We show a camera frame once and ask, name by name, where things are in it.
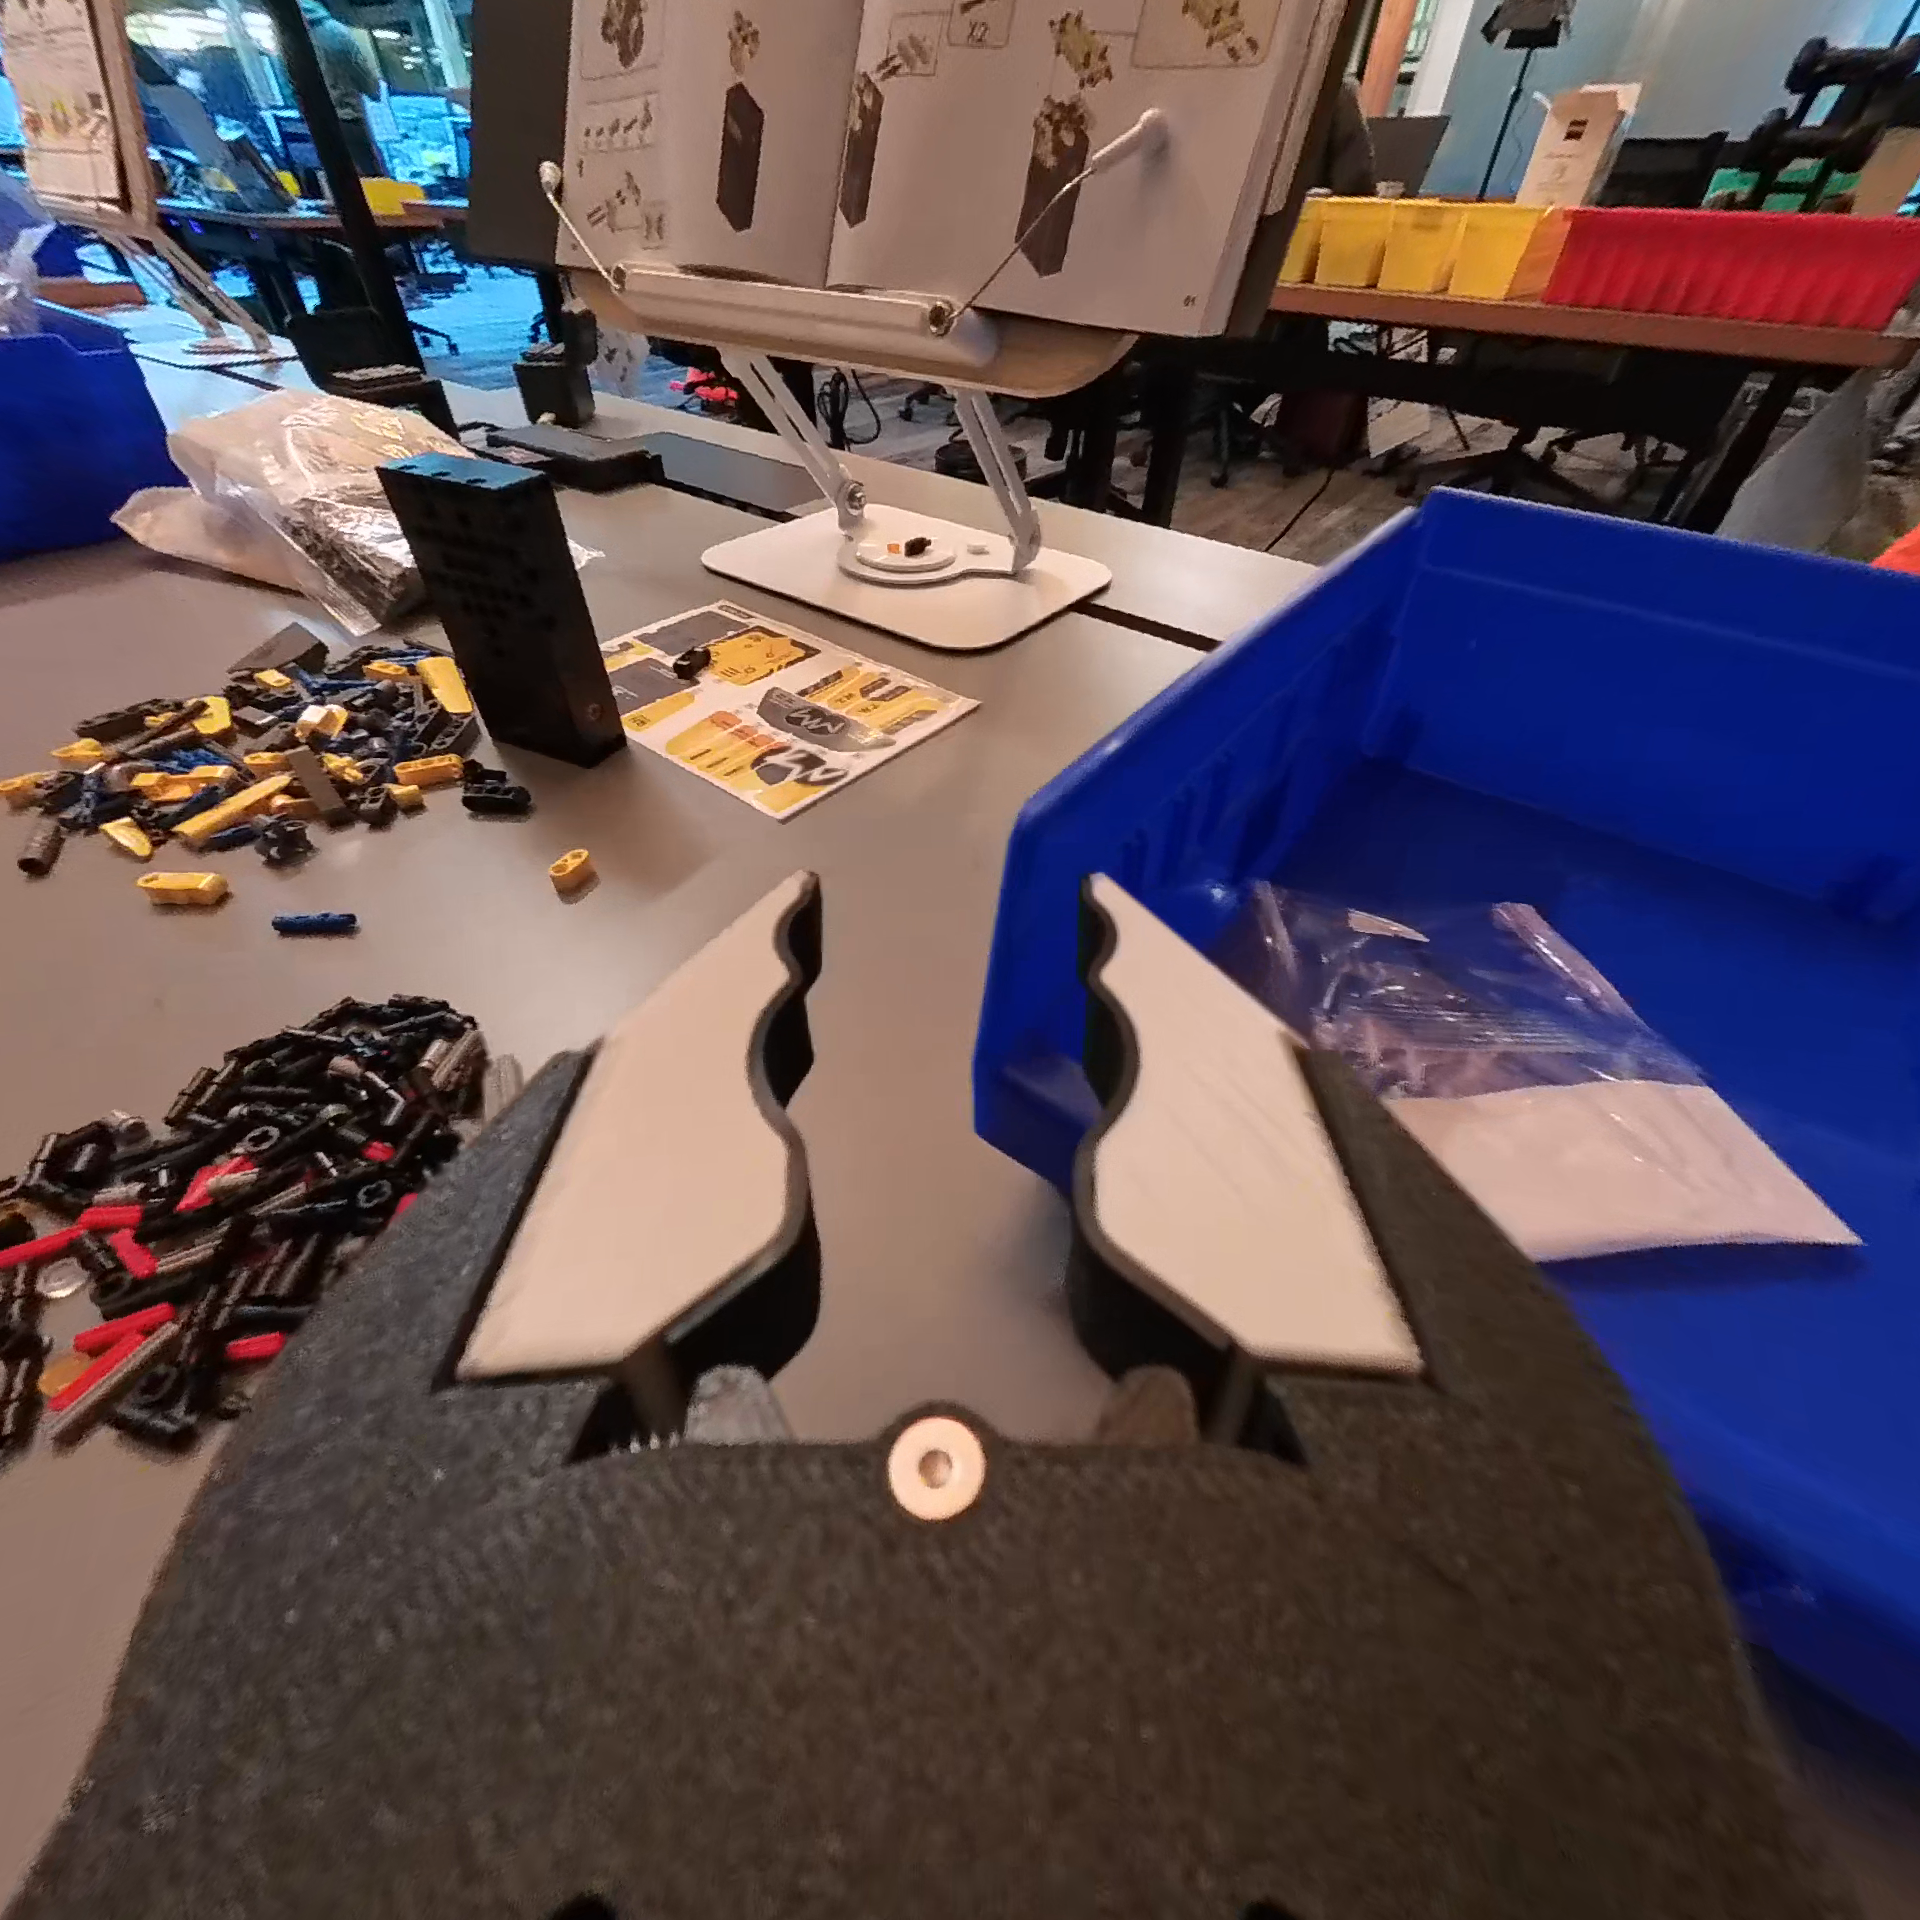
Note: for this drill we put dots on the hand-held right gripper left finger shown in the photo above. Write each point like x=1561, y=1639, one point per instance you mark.
x=646, y=1201

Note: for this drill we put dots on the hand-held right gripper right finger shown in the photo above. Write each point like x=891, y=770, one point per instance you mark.
x=1230, y=1201

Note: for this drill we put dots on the pile of yellow blue bricks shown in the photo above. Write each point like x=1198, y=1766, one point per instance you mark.
x=224, y=780

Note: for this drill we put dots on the clear plastic bag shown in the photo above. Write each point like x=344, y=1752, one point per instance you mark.
x=1500, y=1036

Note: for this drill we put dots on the small yellow connector piece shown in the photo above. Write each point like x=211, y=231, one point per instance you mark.
x=572, y=870

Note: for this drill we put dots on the pile of black red pins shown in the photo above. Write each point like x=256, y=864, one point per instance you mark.
x=271, y=1142

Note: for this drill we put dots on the blue pin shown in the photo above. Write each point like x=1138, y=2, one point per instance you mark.
x=316, y=922

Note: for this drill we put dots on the dark grey connector piece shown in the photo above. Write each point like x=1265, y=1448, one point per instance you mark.
x=282, y=839

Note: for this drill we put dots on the yellow grey sticker sheet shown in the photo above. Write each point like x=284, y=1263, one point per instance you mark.
x=855, y=714

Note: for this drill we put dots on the yellow curved beam piece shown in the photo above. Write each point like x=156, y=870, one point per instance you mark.
x=183, y=888

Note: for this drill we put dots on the black perforated block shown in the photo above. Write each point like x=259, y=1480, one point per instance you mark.
x=510, y=630

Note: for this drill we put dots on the large blue bin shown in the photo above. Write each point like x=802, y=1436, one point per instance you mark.
x=1576, y=674

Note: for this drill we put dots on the white book stand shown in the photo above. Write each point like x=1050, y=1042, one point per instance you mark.
x=201, y=293
x=900, y=615

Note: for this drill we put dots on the grey cylinder connector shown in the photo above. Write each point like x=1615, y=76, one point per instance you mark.
x=42, y=844

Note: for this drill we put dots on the black power strip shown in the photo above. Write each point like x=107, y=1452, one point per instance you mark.
x=578, y=456

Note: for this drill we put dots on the plastic bag of black pieces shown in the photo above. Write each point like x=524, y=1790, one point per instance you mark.
x=299, y=495

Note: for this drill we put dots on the black adapter box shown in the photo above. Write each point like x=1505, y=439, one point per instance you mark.
x=556, y=385

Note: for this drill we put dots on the yellow bin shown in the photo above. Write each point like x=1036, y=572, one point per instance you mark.
x=1353, y=244
x=1417, y=249
x=1298, y=244
x=398, y=196
x=1503, y=253

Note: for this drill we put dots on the wooden table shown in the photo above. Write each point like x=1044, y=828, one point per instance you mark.
x=1651, y=330

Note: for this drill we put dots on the red bin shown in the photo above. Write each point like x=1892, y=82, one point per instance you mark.
x=1723, y=269

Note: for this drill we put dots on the black monitor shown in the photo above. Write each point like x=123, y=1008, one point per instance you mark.
x=516, y=136

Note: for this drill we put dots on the open instruction booklet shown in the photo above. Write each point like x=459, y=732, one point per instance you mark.
x=930, y=149
x=67, y=105

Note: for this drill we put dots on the white cardboard box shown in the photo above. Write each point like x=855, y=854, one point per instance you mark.
x=1576, y=142

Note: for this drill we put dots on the black tripod light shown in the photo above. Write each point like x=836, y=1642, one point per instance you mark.
x=1523, y=24

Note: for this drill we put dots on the black metal post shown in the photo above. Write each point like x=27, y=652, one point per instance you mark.
x=352, y=196

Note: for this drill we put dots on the black machine frame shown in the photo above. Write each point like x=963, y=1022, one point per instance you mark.
x=1822, y=105

